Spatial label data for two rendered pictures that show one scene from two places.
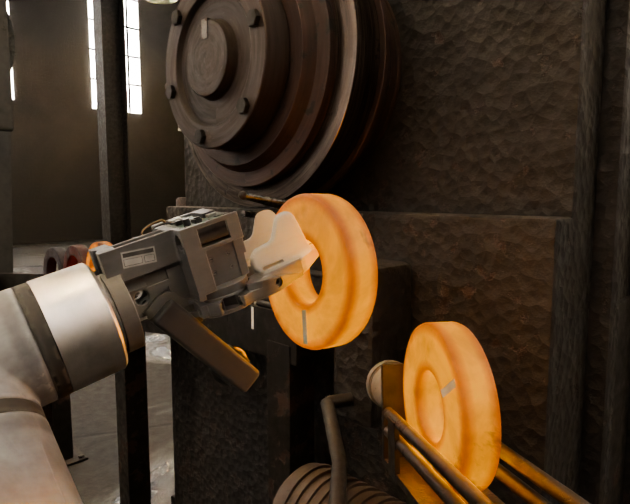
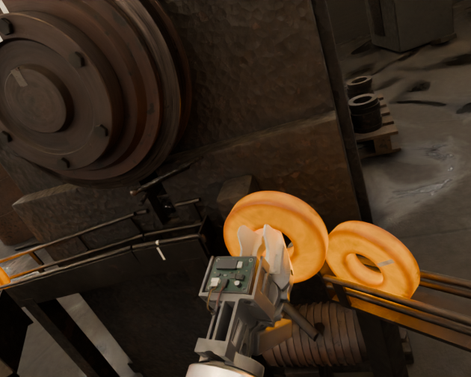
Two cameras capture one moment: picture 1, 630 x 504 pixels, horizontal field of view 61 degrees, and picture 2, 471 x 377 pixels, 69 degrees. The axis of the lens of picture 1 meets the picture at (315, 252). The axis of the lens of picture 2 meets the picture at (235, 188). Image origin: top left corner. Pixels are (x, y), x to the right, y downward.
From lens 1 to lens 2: 0.33 m
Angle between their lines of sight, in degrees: 30
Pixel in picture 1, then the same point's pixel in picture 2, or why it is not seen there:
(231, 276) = (268, 289)
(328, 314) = (306, 263)
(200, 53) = (26, 99)
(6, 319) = not seen: outside the picture
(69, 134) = not seen: outside the picture
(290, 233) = (271, 235)
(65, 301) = not seen: outside the picture
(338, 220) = (298, 213)
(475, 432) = (413, 277)
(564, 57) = (301, 13)
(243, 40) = (69, 78)
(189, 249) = (259, 302)
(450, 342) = (376, 240)
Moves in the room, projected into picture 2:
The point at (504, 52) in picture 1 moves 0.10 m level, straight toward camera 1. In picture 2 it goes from (258, 18) to (275, 14)
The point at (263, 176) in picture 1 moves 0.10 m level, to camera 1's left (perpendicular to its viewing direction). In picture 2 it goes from (127, 166) to (83, 190)
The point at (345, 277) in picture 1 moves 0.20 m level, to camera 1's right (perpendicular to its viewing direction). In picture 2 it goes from (317, 242) to (406, 170)
